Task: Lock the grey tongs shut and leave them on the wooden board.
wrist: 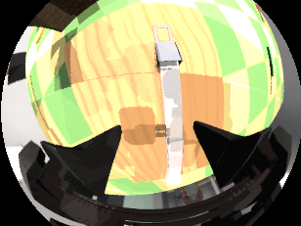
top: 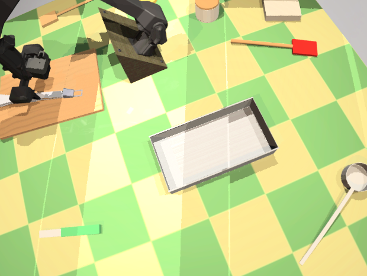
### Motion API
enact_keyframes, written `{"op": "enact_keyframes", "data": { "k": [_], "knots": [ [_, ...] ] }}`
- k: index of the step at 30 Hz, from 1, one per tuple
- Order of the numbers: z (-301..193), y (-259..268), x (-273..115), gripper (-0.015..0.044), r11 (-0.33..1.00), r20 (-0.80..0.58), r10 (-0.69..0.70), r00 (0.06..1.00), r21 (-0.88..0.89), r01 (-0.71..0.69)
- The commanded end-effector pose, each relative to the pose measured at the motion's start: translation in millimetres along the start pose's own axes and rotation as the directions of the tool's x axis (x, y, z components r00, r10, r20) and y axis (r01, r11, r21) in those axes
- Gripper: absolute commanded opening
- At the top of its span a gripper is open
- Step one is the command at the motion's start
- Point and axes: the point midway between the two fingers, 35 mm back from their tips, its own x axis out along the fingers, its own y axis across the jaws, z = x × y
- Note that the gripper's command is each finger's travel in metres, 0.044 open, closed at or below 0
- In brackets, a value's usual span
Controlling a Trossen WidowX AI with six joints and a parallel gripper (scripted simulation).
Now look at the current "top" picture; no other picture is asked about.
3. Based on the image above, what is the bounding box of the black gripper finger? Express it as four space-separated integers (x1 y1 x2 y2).
32 89 41 100

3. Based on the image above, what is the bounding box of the grey rectangular roasting tin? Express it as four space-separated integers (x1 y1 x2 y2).
149 97 279 194

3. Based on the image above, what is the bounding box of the beige cylinder with orange top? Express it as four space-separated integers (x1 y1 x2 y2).
195 0 220 23

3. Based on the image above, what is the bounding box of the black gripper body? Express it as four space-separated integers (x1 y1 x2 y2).
2 44 44 104

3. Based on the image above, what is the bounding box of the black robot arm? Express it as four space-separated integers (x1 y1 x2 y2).
0 0 168 80

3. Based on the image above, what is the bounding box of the red spatula with orange handle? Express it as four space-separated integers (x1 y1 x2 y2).
231 38 318 57

